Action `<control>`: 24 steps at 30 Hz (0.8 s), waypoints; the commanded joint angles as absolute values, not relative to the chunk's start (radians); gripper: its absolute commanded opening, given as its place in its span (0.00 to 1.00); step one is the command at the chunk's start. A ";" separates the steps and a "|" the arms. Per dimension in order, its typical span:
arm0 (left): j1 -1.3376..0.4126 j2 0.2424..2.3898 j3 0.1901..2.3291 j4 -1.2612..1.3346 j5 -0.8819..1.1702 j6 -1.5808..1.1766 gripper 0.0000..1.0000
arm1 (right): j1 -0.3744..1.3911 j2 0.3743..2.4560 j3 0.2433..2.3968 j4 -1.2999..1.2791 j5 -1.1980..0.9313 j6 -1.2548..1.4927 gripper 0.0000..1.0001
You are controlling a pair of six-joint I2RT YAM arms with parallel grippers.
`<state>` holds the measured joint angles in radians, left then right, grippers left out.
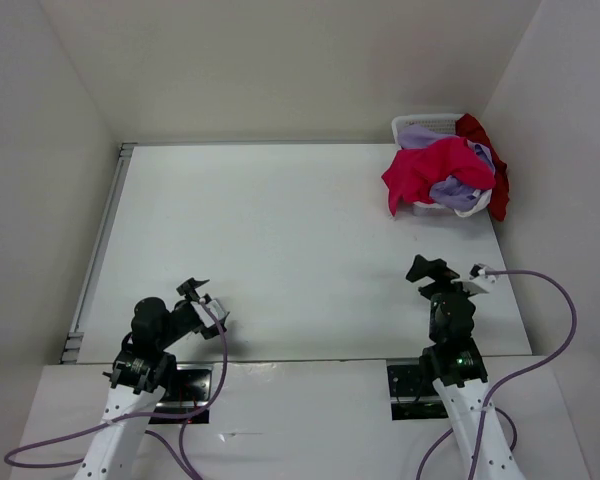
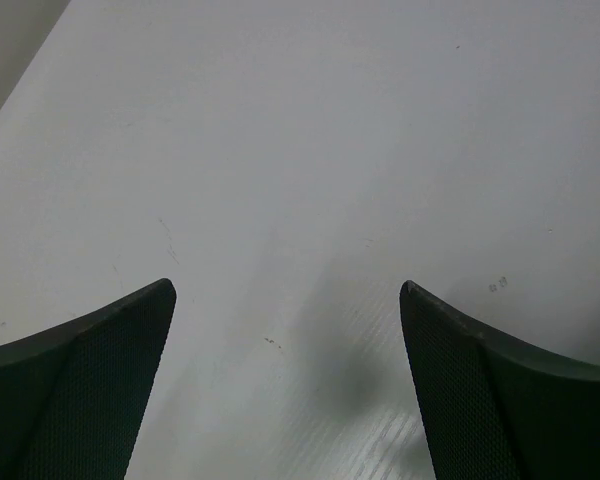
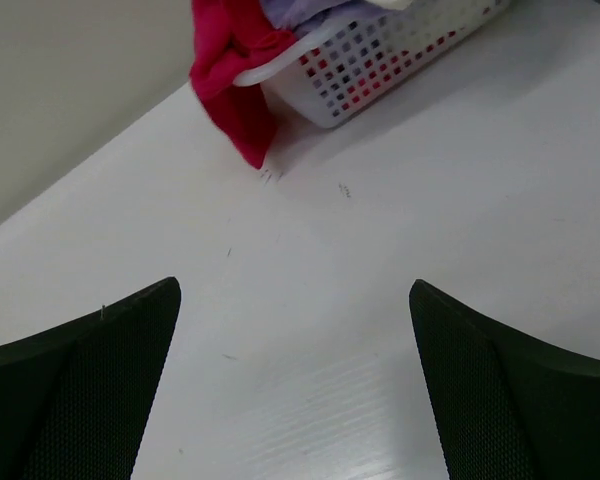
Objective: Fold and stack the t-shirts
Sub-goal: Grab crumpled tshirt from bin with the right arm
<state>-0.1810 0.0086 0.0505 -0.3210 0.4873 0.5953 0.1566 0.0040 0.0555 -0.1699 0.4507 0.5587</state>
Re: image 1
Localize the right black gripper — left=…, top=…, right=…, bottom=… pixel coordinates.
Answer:
left=405, top=253, right=477, bottom=341

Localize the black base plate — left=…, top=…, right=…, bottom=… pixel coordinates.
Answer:
left=386, top=362, right=448, bottom=421
left=155, top=364, right=213, bottom=415

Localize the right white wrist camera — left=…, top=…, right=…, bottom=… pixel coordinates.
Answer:
left=452, top=264, right=499, bottom=297

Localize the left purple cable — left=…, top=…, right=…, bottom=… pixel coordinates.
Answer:
left=3, top=301, right=229, bottom=480

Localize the pink t shirt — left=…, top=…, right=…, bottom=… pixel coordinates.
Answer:
left=381, top=137, right=497, bottom=218

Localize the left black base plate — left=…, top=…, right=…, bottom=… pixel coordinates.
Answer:
left=155, top=364, right=213, bottom=415

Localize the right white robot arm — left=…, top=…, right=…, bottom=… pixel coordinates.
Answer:
left=406, top=255, right=524, bottom=479

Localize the white plastic laundry basket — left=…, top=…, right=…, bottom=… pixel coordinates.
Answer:
left=391, top=113, right=462, bottom=216

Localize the lavender t shirt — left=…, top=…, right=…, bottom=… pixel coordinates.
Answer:
left=397, top=124, right=497, bottom=211

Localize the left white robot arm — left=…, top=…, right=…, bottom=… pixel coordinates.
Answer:
left=75, top=278, right=228, bottom=479

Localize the dark red t shirt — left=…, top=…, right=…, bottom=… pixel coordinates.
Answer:
left=455, top=113, right=510, bottom=222

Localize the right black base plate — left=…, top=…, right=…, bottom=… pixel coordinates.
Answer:
left=386, top=362, right=448, bottom=421

